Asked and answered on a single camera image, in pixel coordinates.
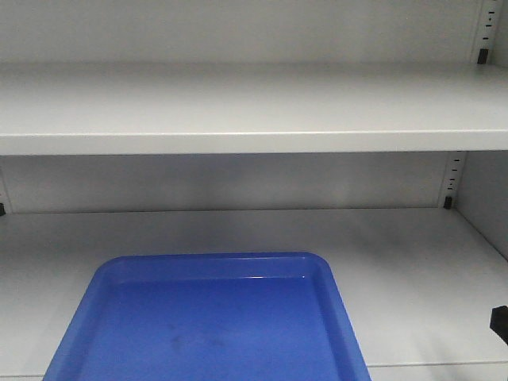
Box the blue plastic tray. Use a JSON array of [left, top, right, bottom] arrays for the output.
[[44, 252, 370, 380]]

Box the grey cabinet upper shelf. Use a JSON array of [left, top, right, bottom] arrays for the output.
[[1, 63, 507, 156]]

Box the black shelf clip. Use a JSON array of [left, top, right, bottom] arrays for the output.
[[476, 48, 489, 65], [443, 196, 453, 210]]

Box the lower black shelf clip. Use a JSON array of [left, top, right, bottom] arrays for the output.
[[443, 196, 453, 210]]

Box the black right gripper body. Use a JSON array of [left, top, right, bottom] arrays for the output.
[[490, 306, 508, 341]]

